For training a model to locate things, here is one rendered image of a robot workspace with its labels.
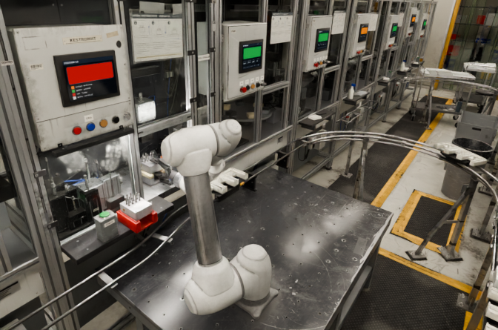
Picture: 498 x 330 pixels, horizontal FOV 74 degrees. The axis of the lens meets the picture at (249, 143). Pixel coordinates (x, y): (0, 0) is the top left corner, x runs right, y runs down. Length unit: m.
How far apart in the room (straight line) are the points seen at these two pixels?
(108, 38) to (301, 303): 1.45
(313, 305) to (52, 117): 1.37
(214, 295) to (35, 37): 1.16
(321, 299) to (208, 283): 0.59
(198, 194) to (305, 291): 0.76
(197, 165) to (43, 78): 0.66
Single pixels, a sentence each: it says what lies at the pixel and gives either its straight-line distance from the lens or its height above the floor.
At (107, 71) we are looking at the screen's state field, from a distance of 1.55.
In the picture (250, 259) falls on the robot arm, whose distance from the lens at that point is 1.47.
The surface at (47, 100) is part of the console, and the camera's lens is 1.48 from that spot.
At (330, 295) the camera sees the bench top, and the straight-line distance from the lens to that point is 1.76.
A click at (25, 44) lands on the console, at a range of 1.43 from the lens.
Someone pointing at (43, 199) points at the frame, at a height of 1.16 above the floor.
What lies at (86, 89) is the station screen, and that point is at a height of 1.59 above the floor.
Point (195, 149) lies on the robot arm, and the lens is 1.23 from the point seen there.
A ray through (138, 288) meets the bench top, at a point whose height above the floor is 0.68.
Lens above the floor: 1.95
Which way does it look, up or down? 24 degrees down
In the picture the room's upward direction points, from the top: 2 degrees clockwise
